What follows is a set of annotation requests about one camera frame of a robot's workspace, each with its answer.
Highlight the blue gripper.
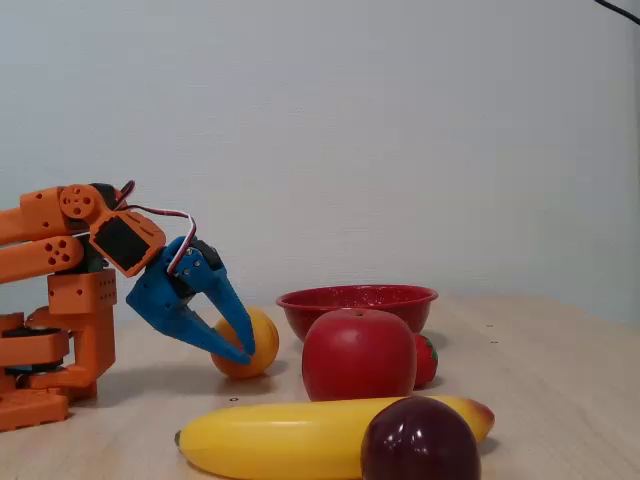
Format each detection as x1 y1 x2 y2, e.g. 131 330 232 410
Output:
125 236 257 365

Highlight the orange yellow toy peach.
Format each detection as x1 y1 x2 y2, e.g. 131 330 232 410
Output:
209 306 280 380

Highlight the orange robot base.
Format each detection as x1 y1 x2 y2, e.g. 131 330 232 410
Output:
0 268 119 433

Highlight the red speckled bowl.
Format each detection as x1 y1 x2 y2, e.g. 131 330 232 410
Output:
275 284 440 344

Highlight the yellow toy banana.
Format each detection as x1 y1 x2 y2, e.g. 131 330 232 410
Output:
173 394 496 480

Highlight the red toy apple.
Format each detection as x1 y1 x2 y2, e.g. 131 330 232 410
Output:
301 308 419 403

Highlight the red toy strawberry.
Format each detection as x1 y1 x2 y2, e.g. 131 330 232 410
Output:
412 333 440 390

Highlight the dark purple toy plum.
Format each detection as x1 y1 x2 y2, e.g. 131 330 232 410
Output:
359 395 483 480

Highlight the white red servo cable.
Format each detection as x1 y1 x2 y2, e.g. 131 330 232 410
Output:
113 179 197 275

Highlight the black cable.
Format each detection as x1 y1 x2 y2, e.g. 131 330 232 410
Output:
594 0 640 25

